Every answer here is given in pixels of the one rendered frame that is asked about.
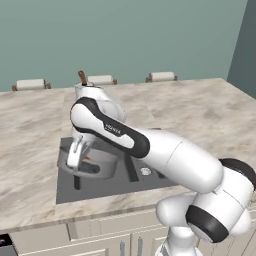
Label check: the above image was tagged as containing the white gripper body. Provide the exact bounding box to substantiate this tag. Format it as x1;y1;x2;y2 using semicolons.
66;135;86;170

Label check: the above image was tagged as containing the grey metal pot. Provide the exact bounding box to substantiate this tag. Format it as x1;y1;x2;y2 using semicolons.
57;143;118;191

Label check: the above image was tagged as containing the dark grey sink basin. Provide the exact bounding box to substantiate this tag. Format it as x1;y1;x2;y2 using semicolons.
55;127;188;205

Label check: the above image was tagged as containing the white-backed wooden stool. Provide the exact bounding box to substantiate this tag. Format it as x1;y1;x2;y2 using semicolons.
86;74;119;87
144;71;179;84
11;78;52;92

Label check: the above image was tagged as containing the cream drawer front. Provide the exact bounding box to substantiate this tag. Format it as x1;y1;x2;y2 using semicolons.
67;210;163;242

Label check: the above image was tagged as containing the cream cupboard door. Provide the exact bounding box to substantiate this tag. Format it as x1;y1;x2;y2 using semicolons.
198;229;256;256
130;229;169;256
19;233;131;256

